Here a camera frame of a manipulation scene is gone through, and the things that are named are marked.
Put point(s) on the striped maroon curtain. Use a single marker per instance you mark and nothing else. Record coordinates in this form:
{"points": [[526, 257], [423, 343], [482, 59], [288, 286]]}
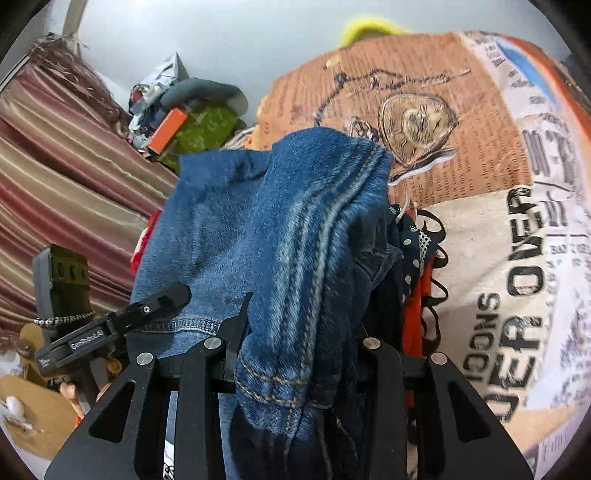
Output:
{"points": [[69, 184]]}

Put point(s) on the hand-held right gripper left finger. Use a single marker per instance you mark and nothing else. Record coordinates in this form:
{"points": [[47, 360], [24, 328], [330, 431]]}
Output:
{"points": [[231, 341]]}

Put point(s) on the blue denim jacket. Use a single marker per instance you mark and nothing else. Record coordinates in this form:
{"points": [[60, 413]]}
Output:
{"points": [[277, 240]]}

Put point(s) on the red fuzzy cloth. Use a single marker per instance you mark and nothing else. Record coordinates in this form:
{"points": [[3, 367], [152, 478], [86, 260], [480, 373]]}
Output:
{"points": [[143, 249]]}

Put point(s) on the orange box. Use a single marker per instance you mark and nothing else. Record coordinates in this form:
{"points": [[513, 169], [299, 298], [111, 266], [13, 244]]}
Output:
{"points": [[168, 129]]}

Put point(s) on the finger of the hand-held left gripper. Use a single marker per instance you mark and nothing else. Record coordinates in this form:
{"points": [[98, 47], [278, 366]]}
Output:
{"points": [[152, 307]]}

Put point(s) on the navy patterned cloth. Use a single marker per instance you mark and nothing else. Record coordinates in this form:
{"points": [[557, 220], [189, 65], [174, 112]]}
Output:
{"points": [[415, 240]]}

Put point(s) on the person's left hand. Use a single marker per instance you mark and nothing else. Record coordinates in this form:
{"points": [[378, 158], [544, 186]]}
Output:
{"points": [[69, 392]]}

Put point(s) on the yellow plush toy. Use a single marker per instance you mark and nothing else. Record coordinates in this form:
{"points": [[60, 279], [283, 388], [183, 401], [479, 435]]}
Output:
{"points": [[369, 28]]}

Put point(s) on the grey neck cushion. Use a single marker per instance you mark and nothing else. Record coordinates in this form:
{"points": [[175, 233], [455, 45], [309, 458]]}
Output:
{"points": [[203, 88]]}

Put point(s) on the green patterned bag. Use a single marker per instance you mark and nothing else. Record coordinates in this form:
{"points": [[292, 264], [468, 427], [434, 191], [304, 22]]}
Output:
{"points": [[207, 129]]}

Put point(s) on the red orange cloth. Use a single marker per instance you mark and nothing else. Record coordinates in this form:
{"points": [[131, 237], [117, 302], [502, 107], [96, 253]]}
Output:
{"points": [[413, 318]]}

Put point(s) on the newspaper print bed blanket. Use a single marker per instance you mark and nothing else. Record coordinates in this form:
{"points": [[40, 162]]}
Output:
{"points": [[485, 230]]}

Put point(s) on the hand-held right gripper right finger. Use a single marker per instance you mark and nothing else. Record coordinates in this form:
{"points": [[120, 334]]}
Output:
{"points": [[381, 364]]}

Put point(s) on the brown wooden furniture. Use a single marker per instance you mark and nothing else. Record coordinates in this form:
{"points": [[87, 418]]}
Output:
{"points": [[41, 415]]}

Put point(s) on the small white object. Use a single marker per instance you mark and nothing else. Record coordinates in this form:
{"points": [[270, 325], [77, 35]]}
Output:
{"points": [[14, 408]]}

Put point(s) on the silver printed bag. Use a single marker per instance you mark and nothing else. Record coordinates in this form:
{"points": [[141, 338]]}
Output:
{"points": [[161, 74]]}

